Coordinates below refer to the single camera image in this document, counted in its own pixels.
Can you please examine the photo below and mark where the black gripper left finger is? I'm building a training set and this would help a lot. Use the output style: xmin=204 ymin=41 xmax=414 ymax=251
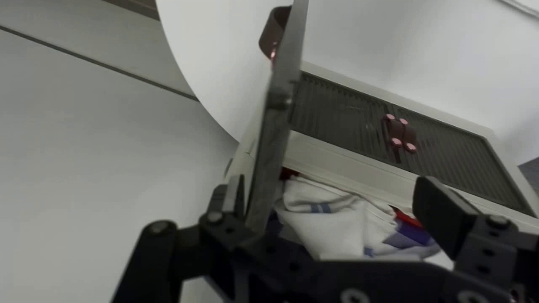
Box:
xmin=204 ymin=174 xmax=247 ymax=226

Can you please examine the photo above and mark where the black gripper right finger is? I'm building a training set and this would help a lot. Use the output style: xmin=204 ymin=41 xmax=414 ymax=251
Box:
xmin=411 ymin=175 xmax=519 ymax=271

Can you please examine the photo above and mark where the dark grey cabinet door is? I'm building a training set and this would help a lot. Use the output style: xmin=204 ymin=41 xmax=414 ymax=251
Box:
xmin=242 ymin=0 xmax=311 ymax=236

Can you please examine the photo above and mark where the blue purple patterned cloth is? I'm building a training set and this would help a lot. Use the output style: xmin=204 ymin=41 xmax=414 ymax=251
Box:
xmin=362 ymin=228 xmax=441 ymax=261

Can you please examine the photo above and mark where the crumpled white cloth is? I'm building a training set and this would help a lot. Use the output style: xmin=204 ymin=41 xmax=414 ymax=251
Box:
xmin=273 ymin=175 xmax=455 ymax=271

